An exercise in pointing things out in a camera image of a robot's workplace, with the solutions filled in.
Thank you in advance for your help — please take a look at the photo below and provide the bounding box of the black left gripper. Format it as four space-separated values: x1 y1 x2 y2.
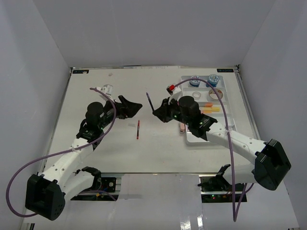
98 96 142 130

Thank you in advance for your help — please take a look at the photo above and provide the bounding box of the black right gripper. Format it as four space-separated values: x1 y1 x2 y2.
153 97 191 126

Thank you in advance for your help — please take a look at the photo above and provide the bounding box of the red pen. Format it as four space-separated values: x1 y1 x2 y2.
136 120 140 139

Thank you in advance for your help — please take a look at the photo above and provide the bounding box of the black pen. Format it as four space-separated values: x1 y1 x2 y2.
146 92 154 111

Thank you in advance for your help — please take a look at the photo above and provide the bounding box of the clear tape roll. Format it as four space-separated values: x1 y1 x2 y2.
192 91 201 100

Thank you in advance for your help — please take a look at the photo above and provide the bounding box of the blue tape roll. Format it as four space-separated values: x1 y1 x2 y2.
206 74 220 87
189 75 201 87

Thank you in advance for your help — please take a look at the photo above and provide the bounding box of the yellow white highlighter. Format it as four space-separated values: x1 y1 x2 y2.
210 107 220 112

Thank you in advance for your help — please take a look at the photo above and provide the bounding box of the brown packing tape roll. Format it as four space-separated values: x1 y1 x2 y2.
207 89 224 102

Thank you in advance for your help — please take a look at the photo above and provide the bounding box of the white compartment tray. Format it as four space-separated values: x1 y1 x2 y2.
180 74 236 131

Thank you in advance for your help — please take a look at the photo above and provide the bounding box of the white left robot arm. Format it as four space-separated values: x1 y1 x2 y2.
25 95 142 220

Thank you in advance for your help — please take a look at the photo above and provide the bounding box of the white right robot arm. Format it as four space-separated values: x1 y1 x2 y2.
153 96 291 191

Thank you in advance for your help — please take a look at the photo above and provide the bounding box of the pink white eraser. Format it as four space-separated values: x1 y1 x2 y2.
179 123 185 133

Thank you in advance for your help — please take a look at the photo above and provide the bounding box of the left black table label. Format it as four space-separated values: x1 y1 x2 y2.
72 69 89 74

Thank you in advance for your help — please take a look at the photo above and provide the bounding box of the black table label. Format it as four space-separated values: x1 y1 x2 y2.
217 69 234 73
72 69 89 74

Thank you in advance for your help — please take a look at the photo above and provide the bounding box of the right black table label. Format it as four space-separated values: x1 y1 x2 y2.
217 69 234 73

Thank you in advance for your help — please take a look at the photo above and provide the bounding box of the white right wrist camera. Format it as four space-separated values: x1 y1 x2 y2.
166 84 182 104

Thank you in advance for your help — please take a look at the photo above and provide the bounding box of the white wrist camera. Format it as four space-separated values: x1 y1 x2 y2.
101 84 113 96
166 84 182 104

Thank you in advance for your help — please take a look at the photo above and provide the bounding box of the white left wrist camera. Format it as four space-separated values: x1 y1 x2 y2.
101 84 113 96

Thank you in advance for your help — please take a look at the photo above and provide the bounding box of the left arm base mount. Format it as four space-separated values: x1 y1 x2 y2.
71 166 120 201

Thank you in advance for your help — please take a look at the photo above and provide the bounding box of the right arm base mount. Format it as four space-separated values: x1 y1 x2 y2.
197 164 233 203

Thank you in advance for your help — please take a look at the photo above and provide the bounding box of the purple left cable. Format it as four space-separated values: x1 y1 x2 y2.
6 87 118 218

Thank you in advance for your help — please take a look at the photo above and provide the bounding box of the purple cable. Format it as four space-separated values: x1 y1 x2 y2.
174 77 255 221
6 87 118 218

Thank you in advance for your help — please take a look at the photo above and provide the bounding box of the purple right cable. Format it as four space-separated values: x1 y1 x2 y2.
174 77 255 221

